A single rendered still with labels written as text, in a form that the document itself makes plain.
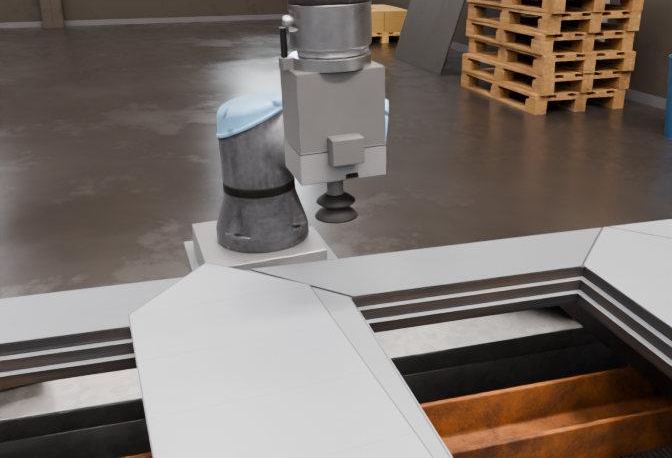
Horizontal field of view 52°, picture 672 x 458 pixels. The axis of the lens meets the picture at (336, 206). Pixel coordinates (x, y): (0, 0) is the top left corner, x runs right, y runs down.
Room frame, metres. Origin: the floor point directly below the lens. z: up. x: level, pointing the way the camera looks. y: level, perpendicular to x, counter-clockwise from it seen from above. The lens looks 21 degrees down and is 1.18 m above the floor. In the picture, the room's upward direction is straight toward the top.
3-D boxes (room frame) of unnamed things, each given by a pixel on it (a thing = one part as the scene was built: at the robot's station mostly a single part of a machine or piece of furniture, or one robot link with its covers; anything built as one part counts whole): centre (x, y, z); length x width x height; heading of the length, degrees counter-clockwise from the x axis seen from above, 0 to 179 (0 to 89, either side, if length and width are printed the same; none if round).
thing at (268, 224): (1.06, 0.12, 0.78); 0.15 x 0.15 x 0.10
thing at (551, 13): (5.69, -1.68, 0.43); 1.24 x 0.84 x 0.87; 18
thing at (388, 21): (9.49, -0.48, 0.20); 1.08 x 0.74 x 0.39; 18
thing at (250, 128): (1.06, 0.12, 0.89); 0.13 x 0.12 x 0.14; 89
